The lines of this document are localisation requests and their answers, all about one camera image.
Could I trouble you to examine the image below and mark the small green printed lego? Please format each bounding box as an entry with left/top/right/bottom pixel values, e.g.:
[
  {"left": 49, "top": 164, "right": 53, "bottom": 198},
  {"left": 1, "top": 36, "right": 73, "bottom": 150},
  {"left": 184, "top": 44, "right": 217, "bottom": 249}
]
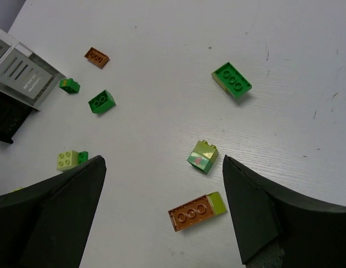
[{"left": 59, "top": 78, "right": 80, "bottom": 94}]

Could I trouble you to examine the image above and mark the lime green printed lego stack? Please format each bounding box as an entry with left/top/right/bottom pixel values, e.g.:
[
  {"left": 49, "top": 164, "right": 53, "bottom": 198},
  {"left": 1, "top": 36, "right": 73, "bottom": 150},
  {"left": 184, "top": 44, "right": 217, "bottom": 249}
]
[{"left": 187, "top": 140, "right": 219, "bottom": 174}]

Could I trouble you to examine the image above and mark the green two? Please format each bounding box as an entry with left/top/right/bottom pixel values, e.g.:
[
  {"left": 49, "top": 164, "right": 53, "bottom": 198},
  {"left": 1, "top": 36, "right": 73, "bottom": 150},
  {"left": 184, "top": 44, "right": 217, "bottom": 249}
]
[{"left": 88, "top": 90, "right": 116, "bottom": 114}]

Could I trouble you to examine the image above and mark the black slotted container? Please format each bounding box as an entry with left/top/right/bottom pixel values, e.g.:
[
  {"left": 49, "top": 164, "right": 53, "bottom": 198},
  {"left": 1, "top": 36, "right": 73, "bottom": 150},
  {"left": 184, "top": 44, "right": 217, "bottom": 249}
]
[{"left": 0, "top": 92, "right": 33, "bottom": 144}]

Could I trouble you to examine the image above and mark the pale yellow stepped lego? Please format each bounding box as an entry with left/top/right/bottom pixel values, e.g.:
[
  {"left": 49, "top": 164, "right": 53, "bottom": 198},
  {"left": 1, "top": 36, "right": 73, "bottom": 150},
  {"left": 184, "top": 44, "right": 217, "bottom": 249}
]
[{"left": 10, "top": 187, "right": 24, "bottom": 193}]

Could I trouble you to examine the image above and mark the brown lego brick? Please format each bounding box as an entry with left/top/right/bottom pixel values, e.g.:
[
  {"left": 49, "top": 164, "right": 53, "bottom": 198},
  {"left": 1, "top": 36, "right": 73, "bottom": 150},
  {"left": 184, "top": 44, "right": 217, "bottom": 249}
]
[{"left": 84, "top": 47, "right": 110, "bottom": 69}]

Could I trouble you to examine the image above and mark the green lime long lego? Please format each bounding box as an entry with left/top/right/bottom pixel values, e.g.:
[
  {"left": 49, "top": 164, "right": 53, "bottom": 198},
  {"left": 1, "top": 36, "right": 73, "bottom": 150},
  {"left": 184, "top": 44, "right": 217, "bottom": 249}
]
[{"left": 211, "top": 62, "right": 252, "bottom": 99}]

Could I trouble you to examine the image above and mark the orange lego brick with lime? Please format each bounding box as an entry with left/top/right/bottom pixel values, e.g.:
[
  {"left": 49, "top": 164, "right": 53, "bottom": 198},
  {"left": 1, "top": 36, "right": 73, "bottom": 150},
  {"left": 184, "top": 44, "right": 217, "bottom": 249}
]
[{"left": 168, "top": 192, "right": 227, "bottom": 232}]

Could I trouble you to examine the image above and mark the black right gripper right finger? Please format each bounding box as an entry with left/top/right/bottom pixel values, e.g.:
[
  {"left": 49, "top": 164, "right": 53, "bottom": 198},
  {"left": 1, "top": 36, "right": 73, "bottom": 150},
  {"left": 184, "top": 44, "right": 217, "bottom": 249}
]
[{"left": 222, "top": 156, "right": 346, "bottom": 267}]

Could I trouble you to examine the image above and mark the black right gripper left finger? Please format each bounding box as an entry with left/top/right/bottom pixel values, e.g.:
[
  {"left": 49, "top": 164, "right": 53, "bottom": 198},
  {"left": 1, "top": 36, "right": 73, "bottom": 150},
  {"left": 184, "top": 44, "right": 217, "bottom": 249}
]
[{"left": 0, "top": 155, "right": 107, "bottom": 267}]

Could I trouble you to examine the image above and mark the white slotted container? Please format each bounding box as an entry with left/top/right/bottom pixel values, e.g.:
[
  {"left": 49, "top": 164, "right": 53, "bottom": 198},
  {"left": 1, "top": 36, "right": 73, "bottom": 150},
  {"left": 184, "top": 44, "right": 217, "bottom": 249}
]
[{"left": 0, "top": 29, "right": 65, "bottom": 111}]

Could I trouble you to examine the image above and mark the pale yellow on green lego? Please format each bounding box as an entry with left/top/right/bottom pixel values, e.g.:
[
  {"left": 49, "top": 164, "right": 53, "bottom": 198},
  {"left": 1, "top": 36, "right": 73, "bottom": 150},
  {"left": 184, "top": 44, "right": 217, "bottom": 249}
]
[{"left": 56, "top": 150, "right": 88, "bottom": 171}]

